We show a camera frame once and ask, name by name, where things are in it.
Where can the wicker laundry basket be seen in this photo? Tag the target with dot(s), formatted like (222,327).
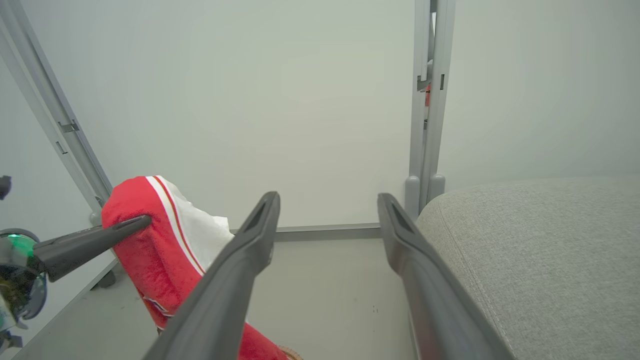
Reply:
(292,354)

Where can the grey upright partition post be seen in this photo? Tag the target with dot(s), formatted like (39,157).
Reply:
(424,150)

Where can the grey partition base rail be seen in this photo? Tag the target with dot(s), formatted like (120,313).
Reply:
(330,232)

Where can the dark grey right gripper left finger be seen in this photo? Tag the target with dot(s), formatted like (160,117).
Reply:
(225,280)

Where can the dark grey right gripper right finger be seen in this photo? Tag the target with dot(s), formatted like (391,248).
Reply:
(425,285)

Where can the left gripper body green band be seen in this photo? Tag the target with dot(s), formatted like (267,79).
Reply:
(20,285)

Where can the grey slanted partition post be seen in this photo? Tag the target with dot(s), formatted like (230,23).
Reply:
(60,120)

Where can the red and white jersey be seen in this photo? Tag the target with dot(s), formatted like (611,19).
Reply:
(145,260)

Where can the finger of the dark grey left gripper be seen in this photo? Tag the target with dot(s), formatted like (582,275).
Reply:
(80,247)

